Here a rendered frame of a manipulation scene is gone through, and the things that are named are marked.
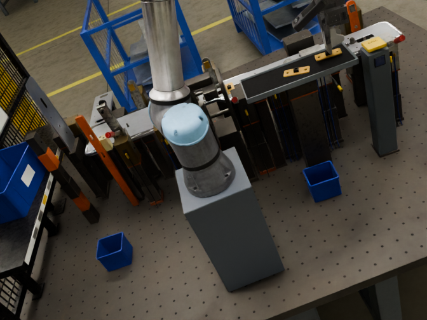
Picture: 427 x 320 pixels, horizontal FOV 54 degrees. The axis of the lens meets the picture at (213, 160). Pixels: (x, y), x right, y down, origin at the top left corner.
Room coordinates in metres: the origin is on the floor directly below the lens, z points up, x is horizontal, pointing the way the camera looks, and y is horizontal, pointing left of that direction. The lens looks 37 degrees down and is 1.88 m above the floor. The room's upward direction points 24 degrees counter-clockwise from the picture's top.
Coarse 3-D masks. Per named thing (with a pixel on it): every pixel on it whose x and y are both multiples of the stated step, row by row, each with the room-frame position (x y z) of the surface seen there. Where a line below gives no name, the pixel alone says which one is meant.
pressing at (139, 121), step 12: (384, 24) 1.52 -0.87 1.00; (348, 36) 1.55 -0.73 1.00; (360, 36) 1.51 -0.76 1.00; (396, 36) 1.39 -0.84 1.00; (252, 72) 1.61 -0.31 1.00; (144, 108) 1.73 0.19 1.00; (120, 120) 1.71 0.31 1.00; (132, 120) 1.66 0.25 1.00; (144, 120) 1.62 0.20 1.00; (96, 132) 1.70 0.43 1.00; (132, 132) 1.57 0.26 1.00; (144, 132) 1.52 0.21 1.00
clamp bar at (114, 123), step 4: (100, 100) 1.49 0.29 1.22; (104, 100) 1.50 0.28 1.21; (100, 104) 1.48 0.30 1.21; (104, 104) 1.46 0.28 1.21; (100, 108) 1.46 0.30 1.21; (104, 108) 1.46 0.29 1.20; (108, 108) 1.47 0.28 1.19; (100, 112) 1.46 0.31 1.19; (104, 112) 1.46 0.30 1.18; (108, 112) 1.46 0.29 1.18; (104, 116) 1.46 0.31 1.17; (108, 116) 1.46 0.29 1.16; (112, 116) 1.46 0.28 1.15; (104, 120) 1.47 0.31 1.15; (108, 120) 1.47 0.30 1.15; (112, 120) 1.46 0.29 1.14; (116, 120) 1.48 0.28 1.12; (108, 124) 1.47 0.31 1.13; (112, 124) 1.47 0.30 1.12; (116, 124) 1.47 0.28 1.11; (112, 128) 1.47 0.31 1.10; (116, 128) 1.47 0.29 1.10; (120, 128) 1.47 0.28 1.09; (116, 136) 1.48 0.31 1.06
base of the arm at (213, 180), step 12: (216, 156) 0.91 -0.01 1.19; (192, 168) 0.90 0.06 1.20; (204, 168) 0.89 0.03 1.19; (216, 168) 0.90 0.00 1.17; (228, 168) 0.91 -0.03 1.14; (192, 180) 0.92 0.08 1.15; (204, 180) 0.89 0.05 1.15; (216, 180) 0.88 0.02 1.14; (228, 180) 0.89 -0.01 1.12; (192, 192) 0.91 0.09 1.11; (204, 192) 0.88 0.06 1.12; (216, 192) 0.88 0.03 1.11
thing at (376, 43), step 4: (368, 40) 1.19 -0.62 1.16; (372, 40) 1.18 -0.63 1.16; (376, 40) 1.17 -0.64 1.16; (380, 40) 1.16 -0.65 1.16; (364, 44) 1.17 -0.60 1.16; (368, 44) 1.16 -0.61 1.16; (372, 44) 1.15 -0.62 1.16; (376, 44) 1.14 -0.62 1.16; (380, 44) 1.13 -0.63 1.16; (384, 44) 1.13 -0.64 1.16; (368, 48) 1.14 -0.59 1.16; (372, 48) 1.13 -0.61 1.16; (376, 48) 1.13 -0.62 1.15
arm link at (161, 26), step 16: (144, 0) 1.08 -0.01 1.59; (160, 0) 1.06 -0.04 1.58; (144, 16) 1.09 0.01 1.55; (160, 16) 1.06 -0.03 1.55; (176, 16) 1.09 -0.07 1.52; (160, 32) 1.06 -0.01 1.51; (176, 32) 1.08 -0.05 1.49; (160, 48) 1.06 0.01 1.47; (176, 48) 1.07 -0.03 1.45; (160, 64) 1.06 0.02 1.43; (176, 64) 1.06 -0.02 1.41; (160, 80) 1.06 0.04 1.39; (176, 80) 1.06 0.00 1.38; (160, 96) 1.05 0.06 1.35; (176, 96) 1.04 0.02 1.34; (160, 112) 1.04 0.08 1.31; (160, 128) 1.02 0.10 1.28
